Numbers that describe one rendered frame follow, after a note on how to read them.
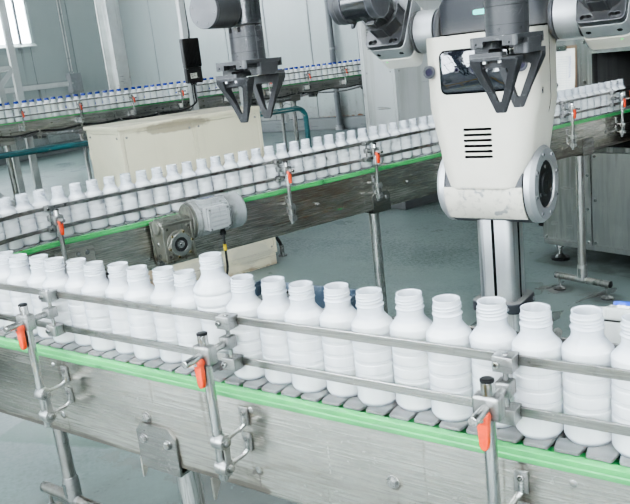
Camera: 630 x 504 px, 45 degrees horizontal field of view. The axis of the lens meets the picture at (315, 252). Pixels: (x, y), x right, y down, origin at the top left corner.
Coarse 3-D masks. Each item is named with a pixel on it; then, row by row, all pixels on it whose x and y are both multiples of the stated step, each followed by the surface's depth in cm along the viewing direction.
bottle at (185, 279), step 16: (176, 272) 128; (192, 272) 127; (176, 288) 127; (192, 288) 127; (176, 304) 126; (192, 304) 126; (176, 320) 128; (192, 320) 127; (192, 336) 127; (192, 368) 129
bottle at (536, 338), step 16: (528, 304) 95; (544, 304) 94; (528, 320) 92; (544, 320) 92; (528, 336) 93; (544, 336) 92; (528, 352) 92; (544, 352) 91; (560, 352) 93; (528, 368) 92; (528, 384) 93; (544, 384) 92; (560, 384) 93; (528, 400) 94; (544, 400) 93; (560, 400) 94; (528, 432) 95; (544, 432) 94; (560, 432) 95
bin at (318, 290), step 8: (256, 288) 195; (288, 288) 191; (320, 288) 185; (320, 296) 186; (352, 296) 175; (320, 304) 187; (352, 304) 175; (144, 472) 160; (216, 480) 149; (216, 488) 149; (216, 496) 149
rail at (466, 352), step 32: (0, 288) 155; (32, 288) 149; (256, 320) 116; (192, 352) 127; (448, 352) 98; (480, 352) 95; (352, 384) 109; (384, 384) 105; (544, 416) 93; (576, 416) 90
